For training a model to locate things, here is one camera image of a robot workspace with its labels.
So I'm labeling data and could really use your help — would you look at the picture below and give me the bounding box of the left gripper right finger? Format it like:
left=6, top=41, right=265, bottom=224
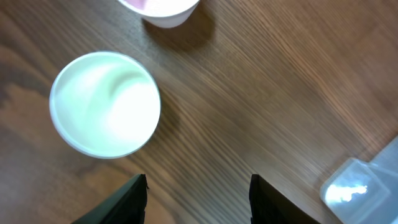
left=249, top=174, right=319, bottom=224

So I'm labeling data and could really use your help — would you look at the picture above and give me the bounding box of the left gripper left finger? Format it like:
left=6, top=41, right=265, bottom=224
left=72, top=174, right=149, bottom=224

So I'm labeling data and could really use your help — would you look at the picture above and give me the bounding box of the pale green cup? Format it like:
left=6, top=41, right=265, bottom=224
left=49, top=51, right=161, bottom=159

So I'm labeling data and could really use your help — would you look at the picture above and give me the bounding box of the pink cup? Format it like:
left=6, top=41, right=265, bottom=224
left=118, top=0, right=200, bottom=29

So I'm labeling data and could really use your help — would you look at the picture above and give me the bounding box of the clear plastic storage container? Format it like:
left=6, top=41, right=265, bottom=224
left=320, top=138, right=397, bottom=224

